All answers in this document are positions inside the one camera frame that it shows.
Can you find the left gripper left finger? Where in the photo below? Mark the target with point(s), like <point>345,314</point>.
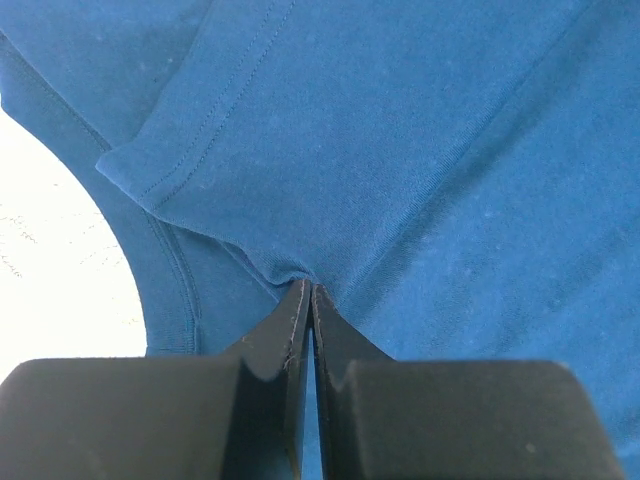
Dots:
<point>235,415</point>

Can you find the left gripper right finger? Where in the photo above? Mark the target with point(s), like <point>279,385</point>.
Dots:
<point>380,418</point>

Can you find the dark blue t shirt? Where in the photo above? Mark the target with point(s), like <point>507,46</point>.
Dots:
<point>462,176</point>

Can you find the floral table mat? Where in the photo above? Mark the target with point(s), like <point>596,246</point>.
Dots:
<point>66,288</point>

